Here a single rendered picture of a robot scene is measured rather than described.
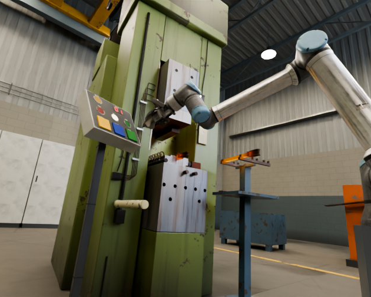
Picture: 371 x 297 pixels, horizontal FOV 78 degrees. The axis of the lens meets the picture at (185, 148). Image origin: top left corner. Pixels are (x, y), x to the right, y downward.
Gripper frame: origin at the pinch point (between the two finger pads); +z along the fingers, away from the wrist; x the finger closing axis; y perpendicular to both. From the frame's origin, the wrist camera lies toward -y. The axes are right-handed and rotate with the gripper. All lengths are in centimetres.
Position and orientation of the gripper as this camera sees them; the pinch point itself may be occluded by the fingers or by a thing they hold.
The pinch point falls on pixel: (143, 124)
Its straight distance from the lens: 135.0
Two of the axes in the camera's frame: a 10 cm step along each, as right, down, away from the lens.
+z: -7.7, 5.5, 3.1
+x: 5.2, 2.7, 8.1
